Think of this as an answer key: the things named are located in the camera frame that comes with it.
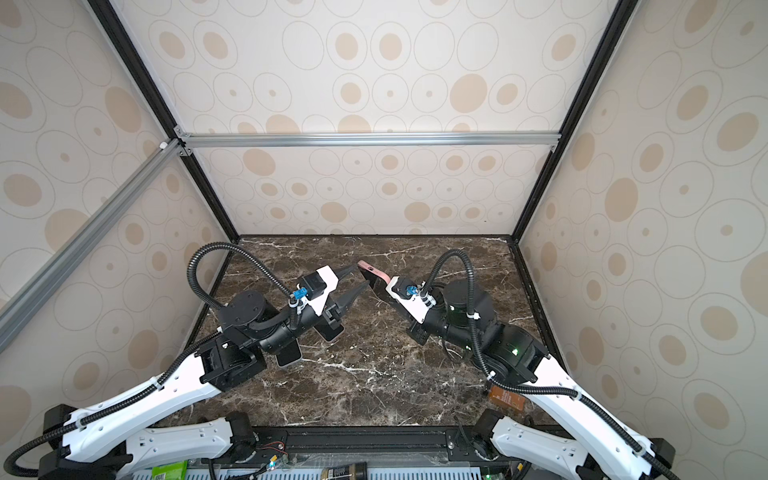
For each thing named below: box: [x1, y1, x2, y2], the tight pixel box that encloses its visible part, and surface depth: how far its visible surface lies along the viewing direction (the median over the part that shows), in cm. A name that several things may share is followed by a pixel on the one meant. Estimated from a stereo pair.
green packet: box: [151, 460, 188, 480], surface depth 70 cm
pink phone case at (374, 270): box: [357, 260, 391, 284], surface depth 53 cm
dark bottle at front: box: [320, 462, 368, 480], surface depth 69 cm
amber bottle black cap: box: [489, 385, 526, 410], surface depth 79 cm
